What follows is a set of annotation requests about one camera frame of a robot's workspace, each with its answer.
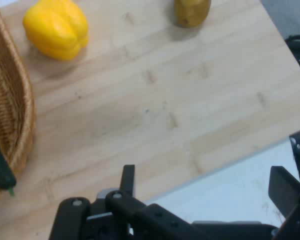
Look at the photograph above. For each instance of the yellow bell pepper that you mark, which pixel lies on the yellow bell pepper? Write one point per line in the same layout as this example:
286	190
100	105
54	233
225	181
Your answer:
57	27

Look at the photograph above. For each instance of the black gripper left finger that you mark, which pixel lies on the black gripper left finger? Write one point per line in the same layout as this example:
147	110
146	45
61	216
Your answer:
120	220

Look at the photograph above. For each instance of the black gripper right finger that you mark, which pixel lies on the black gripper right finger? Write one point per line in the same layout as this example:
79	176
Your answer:
287	192

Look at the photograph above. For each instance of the brown potato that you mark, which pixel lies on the brown potato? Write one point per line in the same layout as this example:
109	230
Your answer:
192	12

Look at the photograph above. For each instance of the woven wicker basket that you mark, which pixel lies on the woven wicker basket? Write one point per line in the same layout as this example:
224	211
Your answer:
7	87

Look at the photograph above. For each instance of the bamboo cutting board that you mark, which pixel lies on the bamboo cutting board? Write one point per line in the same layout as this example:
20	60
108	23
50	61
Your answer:
165	100

